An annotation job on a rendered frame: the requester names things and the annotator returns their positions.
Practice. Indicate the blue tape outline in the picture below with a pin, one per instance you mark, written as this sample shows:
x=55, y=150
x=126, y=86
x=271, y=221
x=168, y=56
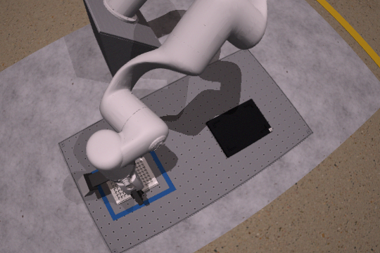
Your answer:
x=131, y=209

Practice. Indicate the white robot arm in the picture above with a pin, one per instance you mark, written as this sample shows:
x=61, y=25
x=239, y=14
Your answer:
x=188, y=49

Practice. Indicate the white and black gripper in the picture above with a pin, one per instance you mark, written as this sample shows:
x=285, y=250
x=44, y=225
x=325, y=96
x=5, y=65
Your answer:
x=135, y=189

